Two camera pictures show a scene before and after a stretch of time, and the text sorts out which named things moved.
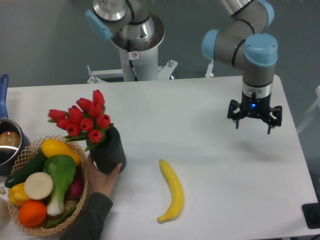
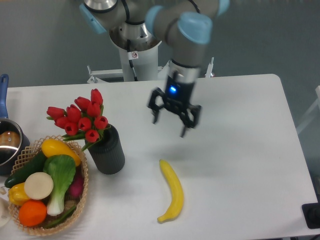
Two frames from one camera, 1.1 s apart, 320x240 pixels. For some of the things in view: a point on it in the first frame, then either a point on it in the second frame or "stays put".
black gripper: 255,107 to 178,94
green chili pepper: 63,217 stays put
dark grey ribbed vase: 109,154 stays put
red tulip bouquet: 87,120 stays put
